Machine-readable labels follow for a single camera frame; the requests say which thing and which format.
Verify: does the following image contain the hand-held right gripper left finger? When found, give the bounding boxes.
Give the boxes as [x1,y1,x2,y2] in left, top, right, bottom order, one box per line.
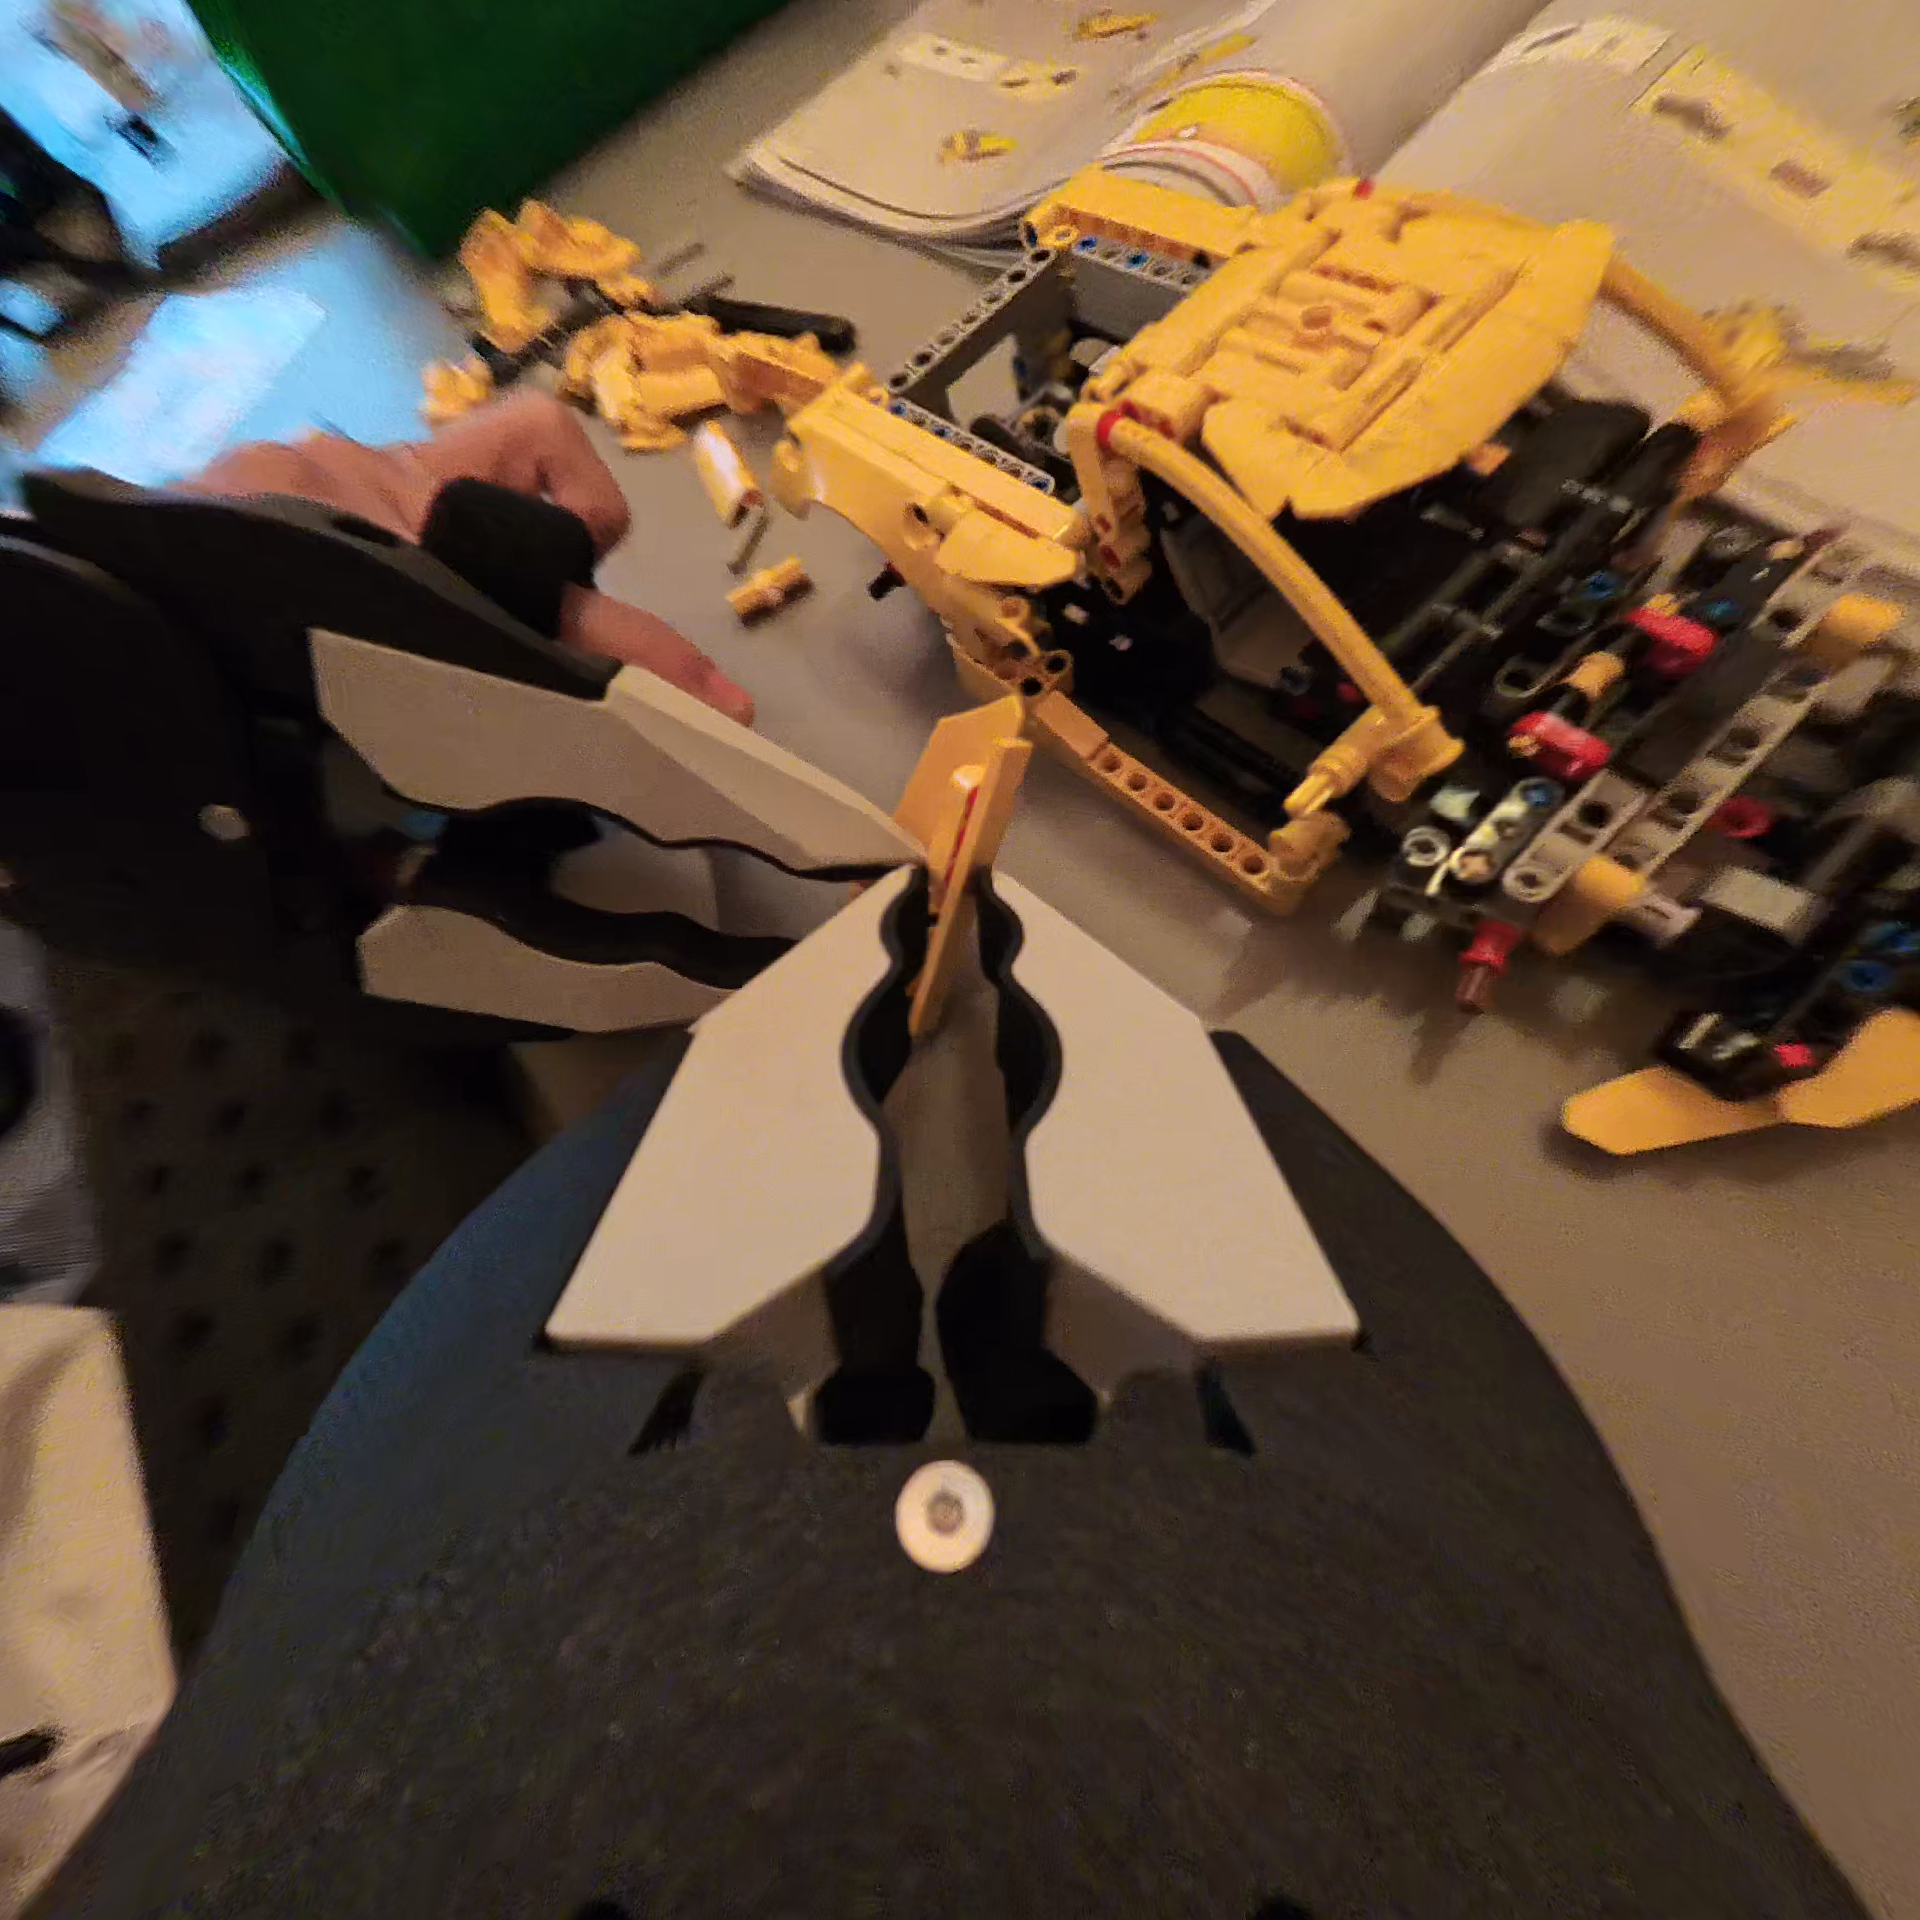
[544,866,939,1442]

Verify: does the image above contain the green plastic bin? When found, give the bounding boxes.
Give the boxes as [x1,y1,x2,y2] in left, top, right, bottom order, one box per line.
[189,0,798,256]

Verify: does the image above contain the grey desk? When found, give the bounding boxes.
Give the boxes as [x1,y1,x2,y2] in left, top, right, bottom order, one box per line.
[0,0,1920,1920]

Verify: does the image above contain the yellow toy car model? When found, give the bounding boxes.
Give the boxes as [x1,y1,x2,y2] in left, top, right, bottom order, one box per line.
[774,165,1920,1157]

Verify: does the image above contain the person's left hand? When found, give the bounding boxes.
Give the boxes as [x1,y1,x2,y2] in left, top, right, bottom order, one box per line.
[183,391,760,732]

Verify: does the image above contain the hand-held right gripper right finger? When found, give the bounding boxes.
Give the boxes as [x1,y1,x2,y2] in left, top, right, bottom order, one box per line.
[935,872,1366,1442]

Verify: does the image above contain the yellow panel subassembly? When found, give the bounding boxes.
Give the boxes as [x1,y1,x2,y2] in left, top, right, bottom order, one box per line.
[897,692,1041,902]

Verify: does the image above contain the pile of yellow bricks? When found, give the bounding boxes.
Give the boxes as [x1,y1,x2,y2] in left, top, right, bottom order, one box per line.
[422,200,859,623]

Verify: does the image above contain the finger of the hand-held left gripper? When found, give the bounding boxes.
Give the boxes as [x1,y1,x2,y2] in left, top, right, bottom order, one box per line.
[357,832,890,1037]
[305,630,923,883]

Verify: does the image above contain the open instruction booklet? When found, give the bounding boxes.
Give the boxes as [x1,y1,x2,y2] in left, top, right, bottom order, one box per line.
[729,0,1920,518]

